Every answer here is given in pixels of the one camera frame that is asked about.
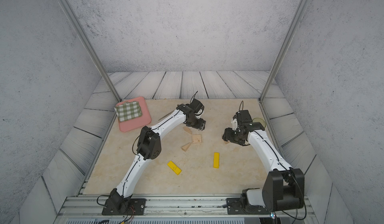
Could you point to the green checkered cloth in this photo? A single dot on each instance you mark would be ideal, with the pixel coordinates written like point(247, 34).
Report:
point(128, 111)

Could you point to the yellow block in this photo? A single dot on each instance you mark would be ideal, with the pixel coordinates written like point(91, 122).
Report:
point(216, 160)
point(174, 167)

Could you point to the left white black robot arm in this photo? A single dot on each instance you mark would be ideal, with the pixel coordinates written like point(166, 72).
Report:
point(149, 148)

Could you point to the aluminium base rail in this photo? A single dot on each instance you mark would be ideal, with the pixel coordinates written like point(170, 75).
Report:
point(182, 207)

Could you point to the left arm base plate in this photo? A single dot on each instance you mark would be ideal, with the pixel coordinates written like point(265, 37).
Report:
point(132, 207)

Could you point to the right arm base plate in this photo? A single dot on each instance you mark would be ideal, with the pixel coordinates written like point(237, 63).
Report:
point(238, 206)

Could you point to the pink plastic tray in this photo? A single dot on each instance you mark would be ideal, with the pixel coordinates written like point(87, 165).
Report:
point(145, 119)

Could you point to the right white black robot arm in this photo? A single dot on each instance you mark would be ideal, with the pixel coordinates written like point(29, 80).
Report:
point(284, 186)

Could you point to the aluminium frame post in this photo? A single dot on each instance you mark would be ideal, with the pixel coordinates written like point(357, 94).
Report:
point(70, 14)
point(284, 47)

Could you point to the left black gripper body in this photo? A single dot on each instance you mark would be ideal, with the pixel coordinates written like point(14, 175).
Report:
point(196, 123)

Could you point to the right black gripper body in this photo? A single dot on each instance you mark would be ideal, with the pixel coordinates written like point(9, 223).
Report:
point(234, 136)

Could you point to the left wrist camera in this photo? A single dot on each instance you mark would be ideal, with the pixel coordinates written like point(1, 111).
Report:
point(197, 107)

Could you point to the left aluminium frame post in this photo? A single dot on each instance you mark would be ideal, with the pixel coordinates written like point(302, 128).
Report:
point(70, 14)

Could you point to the green translucent cup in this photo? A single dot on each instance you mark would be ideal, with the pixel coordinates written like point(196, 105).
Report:
point(261, 121)

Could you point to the yellow block right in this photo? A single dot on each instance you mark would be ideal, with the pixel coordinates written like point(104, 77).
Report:
point(216, 160)

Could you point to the yellow block left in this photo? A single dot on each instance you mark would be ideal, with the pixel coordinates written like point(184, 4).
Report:
point(174, 167)

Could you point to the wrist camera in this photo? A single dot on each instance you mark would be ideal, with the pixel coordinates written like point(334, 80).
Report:
point(241, 118)
point(197, 107)

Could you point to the right aluminium frame post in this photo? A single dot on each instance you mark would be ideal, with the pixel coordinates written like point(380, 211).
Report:
point(284, 47)

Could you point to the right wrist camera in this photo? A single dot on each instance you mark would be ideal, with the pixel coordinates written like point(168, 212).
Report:
point(241, 118)

